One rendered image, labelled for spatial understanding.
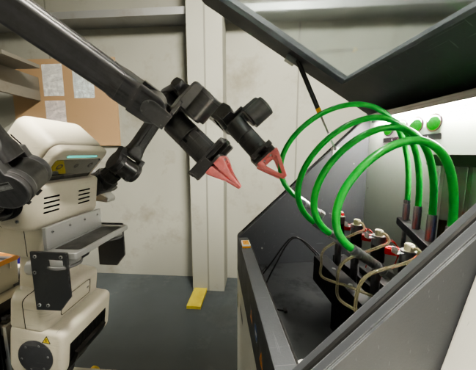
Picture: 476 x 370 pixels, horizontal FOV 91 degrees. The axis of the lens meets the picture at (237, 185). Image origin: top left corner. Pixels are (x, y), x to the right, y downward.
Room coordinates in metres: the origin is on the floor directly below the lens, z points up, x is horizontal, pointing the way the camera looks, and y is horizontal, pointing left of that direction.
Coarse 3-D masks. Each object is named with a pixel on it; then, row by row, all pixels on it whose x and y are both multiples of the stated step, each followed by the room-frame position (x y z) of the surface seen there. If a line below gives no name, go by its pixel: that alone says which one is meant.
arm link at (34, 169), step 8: (16, 160) 0.49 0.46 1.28; (24, 160) 0.50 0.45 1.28; (32, 160) 0.51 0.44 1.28; (16, 168) 0.46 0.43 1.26; (24, 168) 0.48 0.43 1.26; (32, 168) 0.49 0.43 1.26; (40, 168) 0.51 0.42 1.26; (32, 176) 0.48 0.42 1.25; (40, 176) 0.50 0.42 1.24; (40, 184) 0.50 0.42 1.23; (40, 192) 0.53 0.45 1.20
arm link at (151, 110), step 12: (192, 84) 0.49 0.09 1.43; (180, 96) 0.50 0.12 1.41; (192, 96) 0.49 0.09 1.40; (204, 96) 0.49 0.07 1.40; (144, 108) 0.46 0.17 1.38; (156, 108) 0.46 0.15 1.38; (168, 108) 0.54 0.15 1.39; (192, 108) 0.49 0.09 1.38; (204, 108) 0.49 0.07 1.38; (216, 108) 0.51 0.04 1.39; (156, 120) 0.47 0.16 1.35; (168, 120) 0.47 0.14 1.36; (204, 120) 0.51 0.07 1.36
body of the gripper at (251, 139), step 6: (246, 132) 0.63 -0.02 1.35; (252, 132) 0.64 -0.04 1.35; (246, 138) 0.63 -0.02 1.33; (252, 138) 0.63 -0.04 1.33; (258, 138) 0.64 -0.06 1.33; (240, 144) 0.65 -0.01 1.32; (246, 144) 0.63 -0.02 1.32; (252, 144) 0.63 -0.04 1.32; (258, 144) 0.63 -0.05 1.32; (264, 144) 0.60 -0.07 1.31; (270, 144) 0.60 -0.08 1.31; (246, 150) 0.64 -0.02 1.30; (252, 150) 0.63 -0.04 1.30; (258, 150) 0.60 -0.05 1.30; (252, 156) 0.60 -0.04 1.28
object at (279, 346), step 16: (240, 240) 0.90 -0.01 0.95; (240, 256) 0.85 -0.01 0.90; (240, 272) 0.85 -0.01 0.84; (256, 272) 0.64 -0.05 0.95; (256, 288) 0.56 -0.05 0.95; (256, 304) 0.50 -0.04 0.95; (272, 304) 0.50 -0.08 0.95; (256, 320) 0.50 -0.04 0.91; (272, 320) 0.45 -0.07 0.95; (272, 336) 0.40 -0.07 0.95; (256, 352) 0.49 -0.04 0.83; (272, 352) 0.37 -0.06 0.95; (288, 352) 0.37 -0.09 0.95; (272, 368) 0.35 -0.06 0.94; (288, 368) 0.34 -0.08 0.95
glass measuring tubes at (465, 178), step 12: (456, 156) 0.58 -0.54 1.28; (468, 156) 0.56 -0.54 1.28; (456, 168) 0.61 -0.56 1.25; (468, 168) 0.57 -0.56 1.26; (444, 180) 0.61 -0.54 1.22; (468, 180) 0.58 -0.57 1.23; (444, 192) 0.61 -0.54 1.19; (468, 192) 0.57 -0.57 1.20; (444, 204) 0.61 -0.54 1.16; (468, 204) 0.57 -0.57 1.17; (444, 216) 0.61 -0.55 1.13; (444, 228) 0.60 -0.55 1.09
